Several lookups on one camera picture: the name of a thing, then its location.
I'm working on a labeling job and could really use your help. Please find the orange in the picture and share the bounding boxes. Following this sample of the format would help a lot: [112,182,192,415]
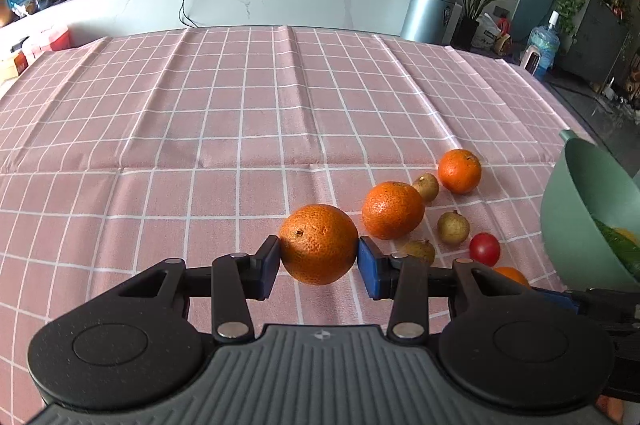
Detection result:
[361,181,426,241]
[278,204,359,286]
[438,149,483,194]
[492,266,531,288]

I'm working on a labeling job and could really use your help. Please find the red and white box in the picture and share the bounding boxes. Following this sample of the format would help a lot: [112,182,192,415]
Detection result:
[21,27,72,56]

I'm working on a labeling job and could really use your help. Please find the blue water bottle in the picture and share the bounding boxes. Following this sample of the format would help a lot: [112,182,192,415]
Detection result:
[527,10,561,74]

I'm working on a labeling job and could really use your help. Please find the pink checked tablecloth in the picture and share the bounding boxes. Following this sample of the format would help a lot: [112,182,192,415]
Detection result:
[0,25,598,408]

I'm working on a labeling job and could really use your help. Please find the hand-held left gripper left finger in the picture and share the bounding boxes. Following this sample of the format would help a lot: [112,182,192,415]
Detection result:
[107,235,282,342]

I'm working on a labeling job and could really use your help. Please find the red cherry tomato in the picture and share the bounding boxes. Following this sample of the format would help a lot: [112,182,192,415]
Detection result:
[468,232,501,267]

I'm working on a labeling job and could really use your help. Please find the green bowl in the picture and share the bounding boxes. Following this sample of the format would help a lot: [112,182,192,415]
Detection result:
[540,130,640,292]

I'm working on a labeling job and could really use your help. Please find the silver trash can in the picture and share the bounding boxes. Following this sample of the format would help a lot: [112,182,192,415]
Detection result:
[400,0,464,48]

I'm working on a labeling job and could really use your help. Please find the white marble television console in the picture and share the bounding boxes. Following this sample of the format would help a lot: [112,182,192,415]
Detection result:
[0,0,417,52]

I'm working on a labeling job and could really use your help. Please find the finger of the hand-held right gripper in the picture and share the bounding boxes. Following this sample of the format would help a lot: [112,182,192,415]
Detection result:
[529,286,582,315]

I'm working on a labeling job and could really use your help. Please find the long-leaf plant in black pot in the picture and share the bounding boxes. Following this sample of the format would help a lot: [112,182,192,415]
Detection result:
[444,0,522,52]

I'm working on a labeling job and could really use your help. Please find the white plastic bag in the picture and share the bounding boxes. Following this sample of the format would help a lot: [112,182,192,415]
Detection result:
[471,13,502,52]

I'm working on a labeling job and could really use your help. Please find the grey drawer cabinet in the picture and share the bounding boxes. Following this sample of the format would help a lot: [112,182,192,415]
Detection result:
[555,0,634,82]

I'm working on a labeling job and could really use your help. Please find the red and brown bag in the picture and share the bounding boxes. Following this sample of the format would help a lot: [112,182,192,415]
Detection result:
[495,18,514,56]

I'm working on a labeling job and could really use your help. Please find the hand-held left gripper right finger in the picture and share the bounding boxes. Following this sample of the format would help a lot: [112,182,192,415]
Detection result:
[358,236,533,341]

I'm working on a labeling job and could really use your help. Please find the small white heater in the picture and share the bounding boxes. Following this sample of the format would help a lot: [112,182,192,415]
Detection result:
[520,45,544,73]

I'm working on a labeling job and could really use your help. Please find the green cucumber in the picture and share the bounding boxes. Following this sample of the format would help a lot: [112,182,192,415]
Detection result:
[592,219,640,277]

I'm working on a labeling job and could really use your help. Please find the brown longan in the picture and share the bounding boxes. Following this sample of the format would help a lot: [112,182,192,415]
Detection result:
[400,239,436,267]
[412,173,440,202]
[437,211,471,247]

